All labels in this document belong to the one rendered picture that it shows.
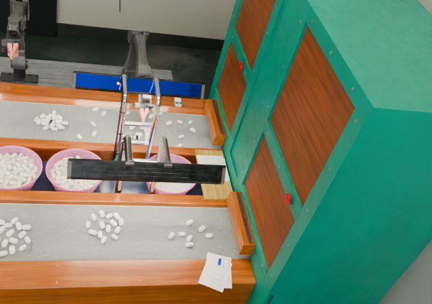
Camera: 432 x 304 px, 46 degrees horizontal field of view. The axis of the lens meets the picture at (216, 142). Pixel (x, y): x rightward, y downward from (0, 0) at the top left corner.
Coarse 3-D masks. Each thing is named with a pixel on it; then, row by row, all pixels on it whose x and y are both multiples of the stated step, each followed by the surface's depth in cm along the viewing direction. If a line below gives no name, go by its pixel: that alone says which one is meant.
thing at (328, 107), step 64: (256, 0) 232; (320, 0) 181; (384, 0) 196; (256, 64) 223; (320, 64) 169; (384, 64) 156; (256, 128) 219; (320, 128) 166; (384, 128) 142; (256, 192) 218; (320, 192) 161; (384, 192) 163; (320, 256) 184; (384, 256) 192
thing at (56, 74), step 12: (0, 60) 291; (36, 60) 299; (48, 60) 302; (0, 72) 284; (12, 72) 286; (36, 72) 291; (48, 72) 294; (60, 72) 297; (72, 72) 299; (96, 72) 305; (108, 72) 308; (120, 72) 311; (156, 72) 320; (168, 72) 323; (24, 84) 281; (36, 84) 283; (48, 84) 286; (60, 84) 288
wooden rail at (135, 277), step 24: (0, 264) 188; (24, 264) 190; (48, 264) 193; (72, 264) 195; (96, 264) 197; (120, 264) 200; (144, 264) 202; (168, 264) 205; (192, 264) 208; (240, 264) 214; (0, 288) 181; (24, 288) 183; (48, 288) 186; (72, 288) 188; (96, 288) 191; (120, 288) 194; (144, 288) 197; (168, 288) 200; (192, 288) 203; (240, 288) 209
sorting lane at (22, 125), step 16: (0, 112) 250; (16, 112) 253; (32, 112) 256; (48, 112) 258; (64, 112) 261; (80, 112) 264; (96, 112) 267; (112, 112) 270; (0, 128) 242; (16, 128) 245; (32, 128) 248; (80, 128) 256; (96, 128) 258; (112, 128) 261; (128, 128) 264; (160, 128) 270; (176, 128) 273; (208, 128) 280; (176, 144) 264; (192, 144) 267; (208, 144) 270
